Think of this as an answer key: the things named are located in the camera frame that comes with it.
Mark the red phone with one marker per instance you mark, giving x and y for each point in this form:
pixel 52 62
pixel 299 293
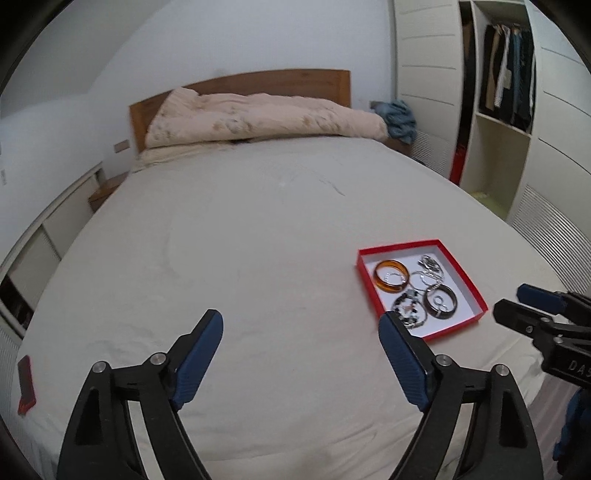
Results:
pixel 27 383

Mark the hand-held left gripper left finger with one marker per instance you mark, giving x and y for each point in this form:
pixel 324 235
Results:
pixel 198 355

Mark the wooden nightstand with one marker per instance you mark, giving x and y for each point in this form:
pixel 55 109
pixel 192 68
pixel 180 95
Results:
pixel 106 191

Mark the white wardrobe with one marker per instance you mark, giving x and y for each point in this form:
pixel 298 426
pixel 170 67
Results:
pixel 429 55

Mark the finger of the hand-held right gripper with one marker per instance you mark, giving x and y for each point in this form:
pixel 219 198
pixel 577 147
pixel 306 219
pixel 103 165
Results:
pixel 540 295
pixel 517 316

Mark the wall switch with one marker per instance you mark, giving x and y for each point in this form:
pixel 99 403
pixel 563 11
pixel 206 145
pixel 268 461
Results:
pixel 122 146

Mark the dark metal bangle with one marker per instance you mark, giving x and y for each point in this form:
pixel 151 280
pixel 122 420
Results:
pixel 429 310

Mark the wooden headboard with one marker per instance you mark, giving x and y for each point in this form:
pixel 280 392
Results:
pixel 286 83

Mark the thin silver bangle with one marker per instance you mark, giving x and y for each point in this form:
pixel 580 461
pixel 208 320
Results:
pixel 413 277

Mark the hanging clothes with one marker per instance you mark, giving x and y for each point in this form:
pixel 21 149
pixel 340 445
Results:
pixel 508 78

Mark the white low shelf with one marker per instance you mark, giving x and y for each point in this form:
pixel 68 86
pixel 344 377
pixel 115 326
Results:
pixel 51 217

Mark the beige quilt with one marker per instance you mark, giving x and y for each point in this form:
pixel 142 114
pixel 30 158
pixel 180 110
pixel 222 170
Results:
pixel 258 117

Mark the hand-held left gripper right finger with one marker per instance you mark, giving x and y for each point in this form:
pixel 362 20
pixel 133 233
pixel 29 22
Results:
pixel 404 360

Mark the red jewelry box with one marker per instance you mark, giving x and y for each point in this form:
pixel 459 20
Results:
pixel 466 295

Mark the amber bangle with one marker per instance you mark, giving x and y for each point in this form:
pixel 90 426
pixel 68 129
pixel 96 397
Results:
pixel 379 281

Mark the red object by wardrobe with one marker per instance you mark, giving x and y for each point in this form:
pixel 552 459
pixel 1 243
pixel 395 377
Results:
pixel 458 166

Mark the blue clothing heap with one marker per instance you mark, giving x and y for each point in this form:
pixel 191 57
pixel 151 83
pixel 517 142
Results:
pixel 399 120

